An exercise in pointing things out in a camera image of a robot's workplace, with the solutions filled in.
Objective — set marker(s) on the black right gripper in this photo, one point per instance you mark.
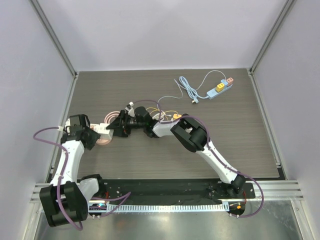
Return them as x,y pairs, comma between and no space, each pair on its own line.
124,124

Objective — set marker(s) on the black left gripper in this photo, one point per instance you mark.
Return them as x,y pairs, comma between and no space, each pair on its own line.
94,136

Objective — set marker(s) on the white cube socket plain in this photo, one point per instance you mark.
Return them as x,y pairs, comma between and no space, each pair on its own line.
105,133

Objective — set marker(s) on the white cube socket tiger sticker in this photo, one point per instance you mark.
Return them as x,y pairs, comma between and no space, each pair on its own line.
96,128

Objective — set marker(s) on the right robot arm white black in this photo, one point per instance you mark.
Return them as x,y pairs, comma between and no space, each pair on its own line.
192,134

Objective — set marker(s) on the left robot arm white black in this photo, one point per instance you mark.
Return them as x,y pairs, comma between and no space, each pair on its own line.
65,201

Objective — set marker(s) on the yellow orange plug adapter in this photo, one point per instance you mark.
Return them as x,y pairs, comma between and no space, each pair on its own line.
176,116

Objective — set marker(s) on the yellow plug adapter on strip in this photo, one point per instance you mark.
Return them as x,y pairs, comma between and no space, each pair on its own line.
220,87

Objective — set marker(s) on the pink plug adapter on strip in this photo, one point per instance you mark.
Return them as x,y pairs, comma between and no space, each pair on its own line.
229,81

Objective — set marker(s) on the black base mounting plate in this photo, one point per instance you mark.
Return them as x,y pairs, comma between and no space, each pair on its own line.
173,192

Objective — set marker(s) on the light blue power strip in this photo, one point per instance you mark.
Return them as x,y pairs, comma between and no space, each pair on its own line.
213,93

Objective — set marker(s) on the white slotted cable duct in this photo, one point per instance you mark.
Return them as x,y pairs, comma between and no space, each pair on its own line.
99,207

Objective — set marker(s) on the left aluminium frame post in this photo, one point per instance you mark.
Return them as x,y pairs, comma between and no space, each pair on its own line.
52,35

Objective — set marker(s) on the aluminium frame post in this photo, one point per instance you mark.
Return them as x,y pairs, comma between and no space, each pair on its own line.
283,14
52,35

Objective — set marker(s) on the aluminium frame rail front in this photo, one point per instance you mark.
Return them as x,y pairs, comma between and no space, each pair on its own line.
273,190

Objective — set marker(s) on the right aluminium frame post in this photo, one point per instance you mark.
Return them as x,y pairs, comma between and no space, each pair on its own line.
283,14

